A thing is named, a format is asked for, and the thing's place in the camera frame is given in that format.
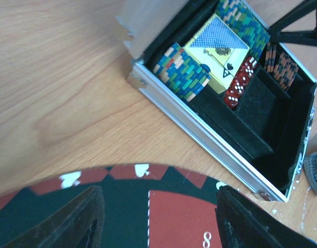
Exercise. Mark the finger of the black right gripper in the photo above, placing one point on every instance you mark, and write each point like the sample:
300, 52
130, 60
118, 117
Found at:
285, 30

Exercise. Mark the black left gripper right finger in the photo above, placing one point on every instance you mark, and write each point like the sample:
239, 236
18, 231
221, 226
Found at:
251, 222

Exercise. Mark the orange black poker chip stack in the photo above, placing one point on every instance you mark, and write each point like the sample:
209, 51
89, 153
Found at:
282, 68

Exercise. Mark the boxed card deck in case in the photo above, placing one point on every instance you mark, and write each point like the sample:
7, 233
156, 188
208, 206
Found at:
219, 50

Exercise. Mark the poker chip row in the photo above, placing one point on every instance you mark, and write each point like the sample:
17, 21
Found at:
181, 73
243, 22

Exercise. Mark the round red black poker mat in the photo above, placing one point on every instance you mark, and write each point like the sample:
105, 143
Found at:
145, 205

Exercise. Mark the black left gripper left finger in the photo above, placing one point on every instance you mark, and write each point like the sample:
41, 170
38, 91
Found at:
79, 223

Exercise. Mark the grey card deck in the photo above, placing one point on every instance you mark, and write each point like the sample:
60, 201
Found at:
310, 167

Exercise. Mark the red dice row in case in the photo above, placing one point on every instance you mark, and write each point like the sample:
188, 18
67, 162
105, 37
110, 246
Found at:
241, 80

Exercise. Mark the aluminium poker chip case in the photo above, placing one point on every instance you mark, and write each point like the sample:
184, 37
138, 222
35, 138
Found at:
262, 141

